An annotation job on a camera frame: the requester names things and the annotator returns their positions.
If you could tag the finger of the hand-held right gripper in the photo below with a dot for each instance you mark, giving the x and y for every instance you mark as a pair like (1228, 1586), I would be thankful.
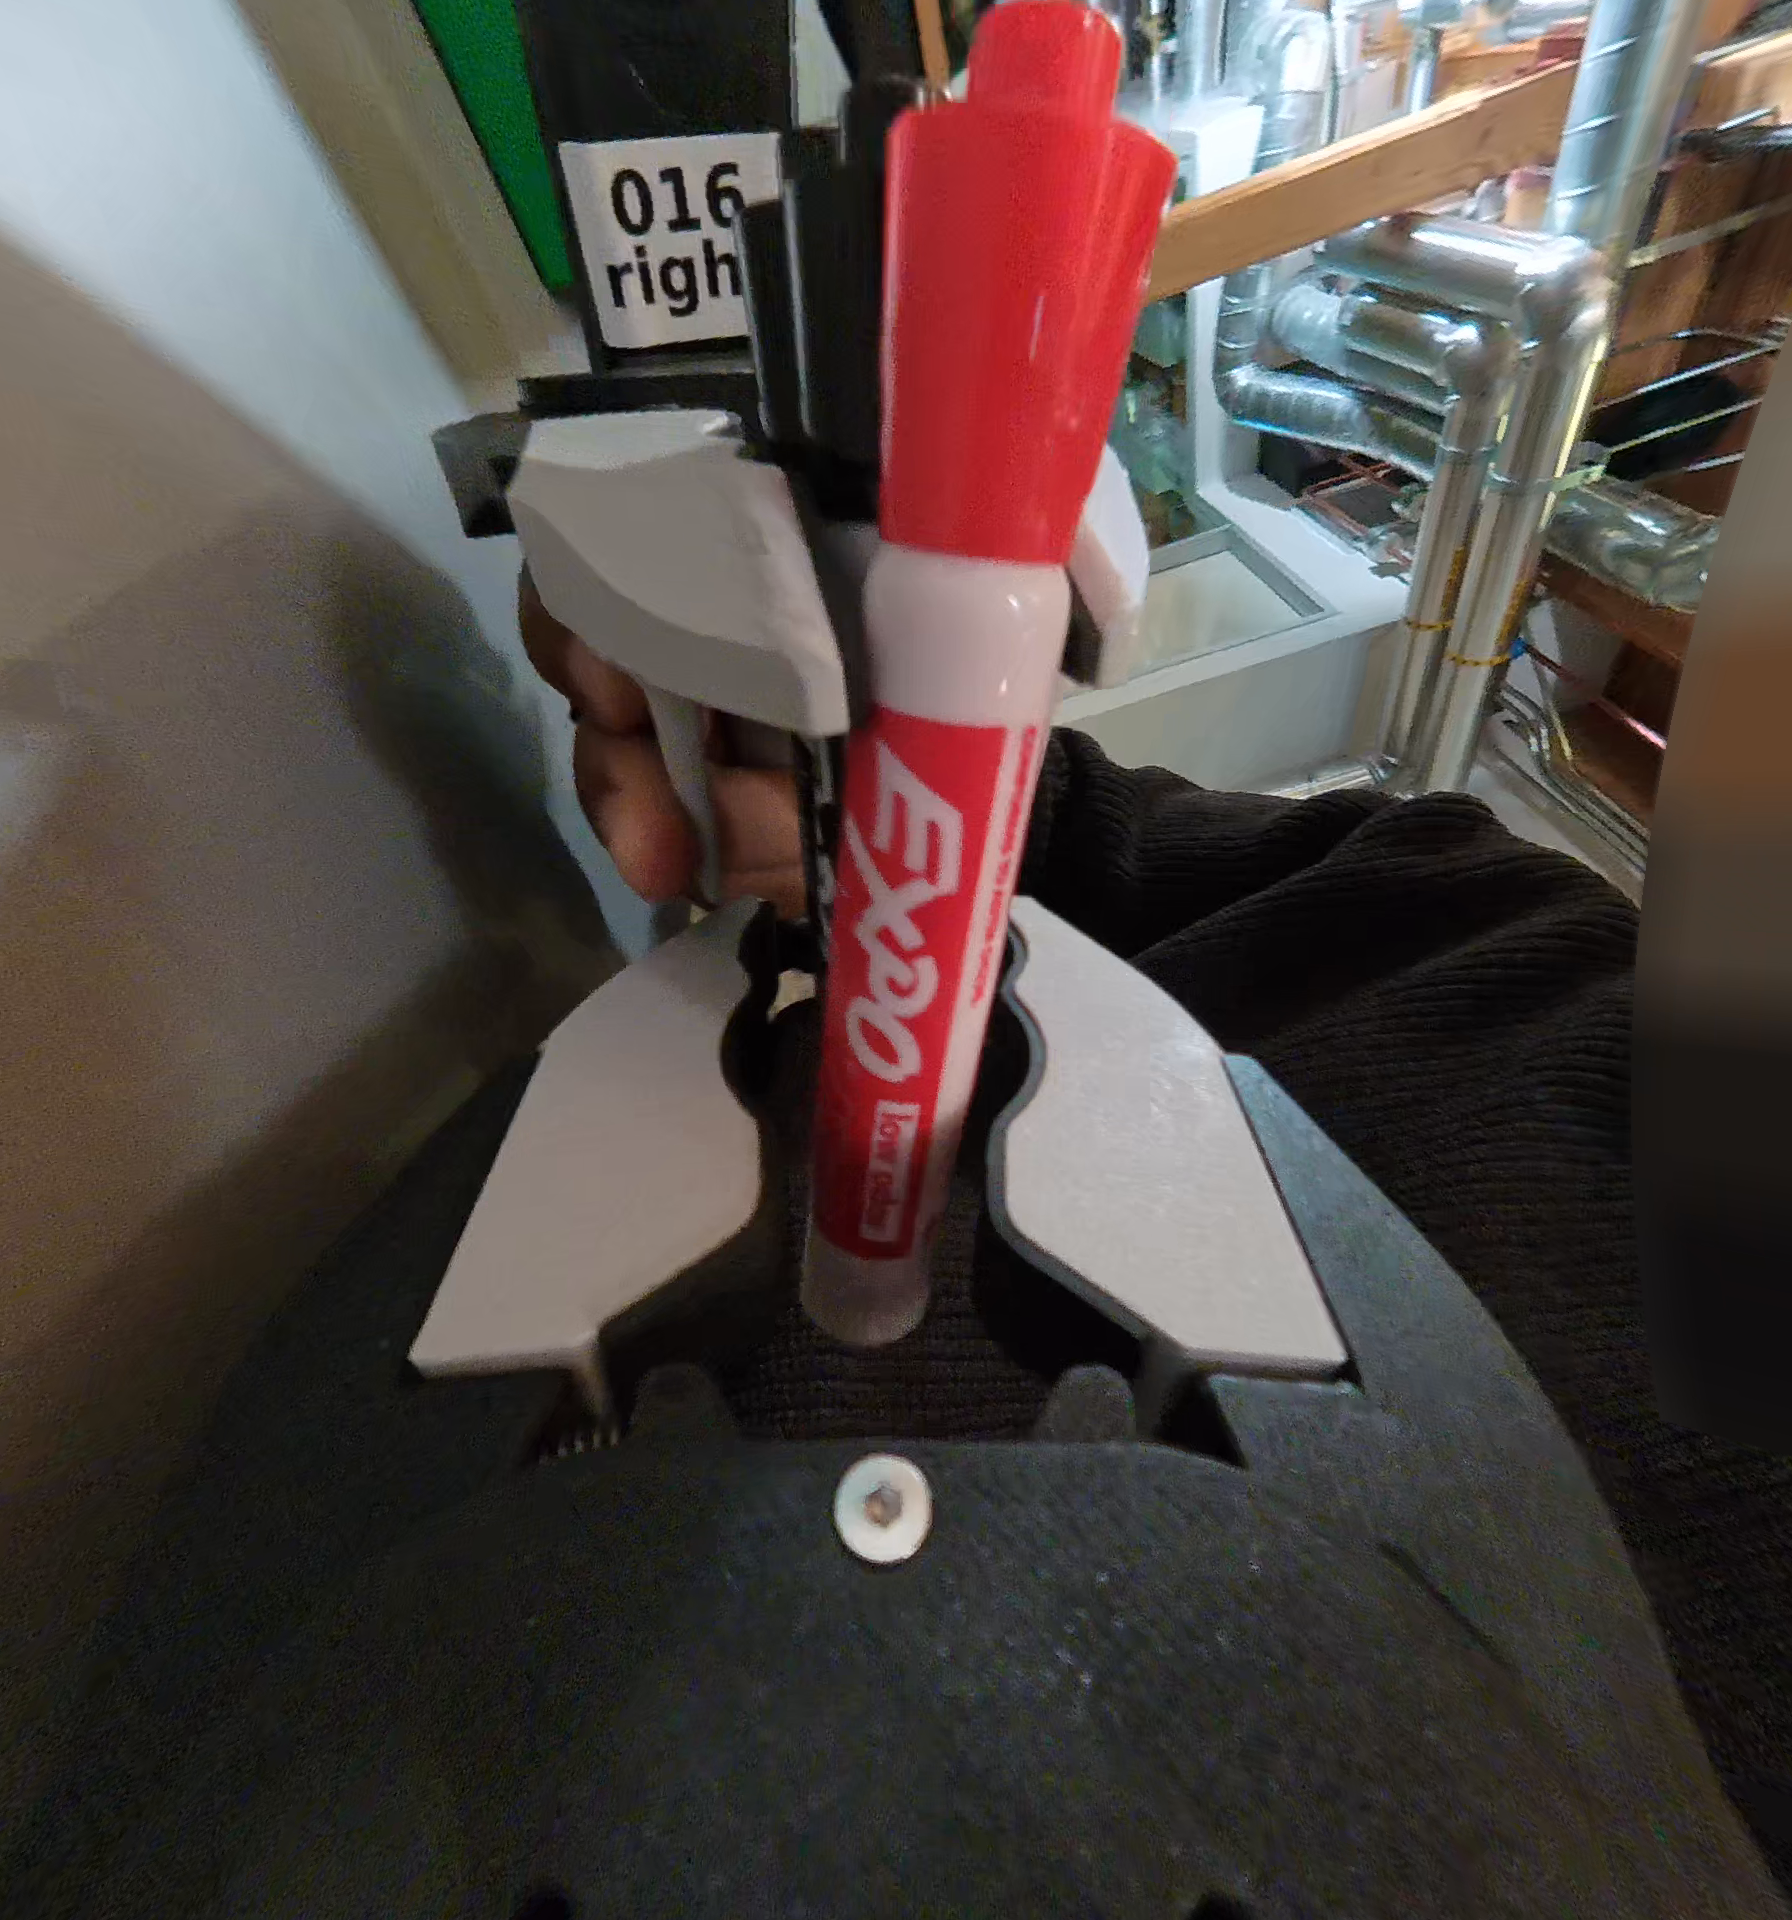
(1114, 571)
(657, 557)

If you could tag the silver ducts bundle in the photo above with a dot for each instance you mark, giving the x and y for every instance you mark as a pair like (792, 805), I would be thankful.
(1361, 345)

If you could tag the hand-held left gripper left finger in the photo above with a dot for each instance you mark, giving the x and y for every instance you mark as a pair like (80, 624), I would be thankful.
(612, 1171)

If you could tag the shiny steel pipe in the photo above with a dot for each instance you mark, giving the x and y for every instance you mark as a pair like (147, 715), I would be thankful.
(1527, 451)

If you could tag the person's black sweater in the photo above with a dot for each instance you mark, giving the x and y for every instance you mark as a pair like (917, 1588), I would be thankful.
(1721, 1621)

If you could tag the person's right forearm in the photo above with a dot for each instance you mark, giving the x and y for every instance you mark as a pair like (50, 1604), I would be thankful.
(1287, 930)

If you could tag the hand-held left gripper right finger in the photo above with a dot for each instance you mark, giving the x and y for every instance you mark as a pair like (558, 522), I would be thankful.
(1135, 1155)

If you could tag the green plastic bin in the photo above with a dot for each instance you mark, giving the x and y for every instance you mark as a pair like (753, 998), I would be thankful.
(497, 135)

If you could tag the person's right hand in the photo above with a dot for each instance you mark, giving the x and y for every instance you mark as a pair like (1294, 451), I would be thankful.
(625, 796)

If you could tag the wooden handrail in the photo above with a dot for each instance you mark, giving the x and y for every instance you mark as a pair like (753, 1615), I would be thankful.
(1361, 166)

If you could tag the red dry-erase marker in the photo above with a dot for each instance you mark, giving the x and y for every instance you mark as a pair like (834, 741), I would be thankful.
(971, 451)

